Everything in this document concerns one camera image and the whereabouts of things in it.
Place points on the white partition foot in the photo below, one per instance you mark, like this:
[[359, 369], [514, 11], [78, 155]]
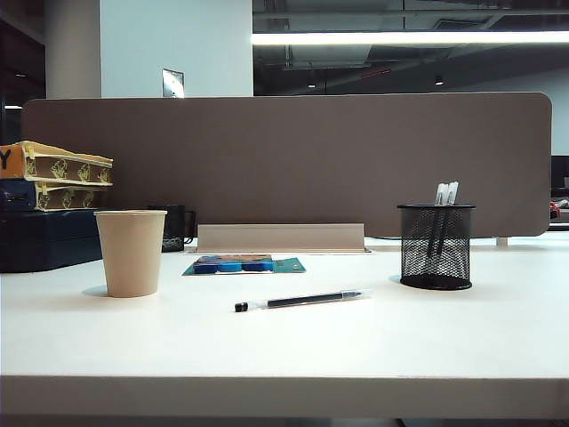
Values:
[[501, 241]]

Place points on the red background object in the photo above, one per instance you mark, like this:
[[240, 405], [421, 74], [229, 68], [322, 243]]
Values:
[[556, 209]]

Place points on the black mesh pen holder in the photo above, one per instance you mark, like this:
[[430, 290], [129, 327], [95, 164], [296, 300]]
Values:
[[435, 262]]

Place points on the dark blue case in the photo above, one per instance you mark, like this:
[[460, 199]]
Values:
[[44, 244]]

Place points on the silver wall sign plate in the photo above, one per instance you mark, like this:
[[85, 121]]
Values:
[[173, 82]]

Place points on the teal magnet letters pack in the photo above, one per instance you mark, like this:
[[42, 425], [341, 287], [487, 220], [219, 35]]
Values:
[[231, 265]]

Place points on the brown desk partition panel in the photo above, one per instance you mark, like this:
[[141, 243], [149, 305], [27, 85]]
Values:
[[284, 160]]

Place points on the black mug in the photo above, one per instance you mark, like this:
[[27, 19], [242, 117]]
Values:
[[174, 227]]

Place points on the dark background monitor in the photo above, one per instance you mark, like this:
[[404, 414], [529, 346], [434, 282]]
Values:
[[561, 173]]

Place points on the yellow orange printed box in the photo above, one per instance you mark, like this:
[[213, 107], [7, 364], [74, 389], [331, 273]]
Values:
[[58, 164]]

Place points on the white pens in holder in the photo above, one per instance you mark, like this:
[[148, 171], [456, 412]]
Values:
[[451, 192]]

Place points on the blue yellow printed box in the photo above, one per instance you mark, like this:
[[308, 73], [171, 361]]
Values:
[[62, 198]]

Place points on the beige paper cup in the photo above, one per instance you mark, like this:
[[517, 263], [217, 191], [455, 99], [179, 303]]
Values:
[[131, 253]]

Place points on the clear black gel pen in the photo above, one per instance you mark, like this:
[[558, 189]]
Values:
[[441, 193], [302, 300]]

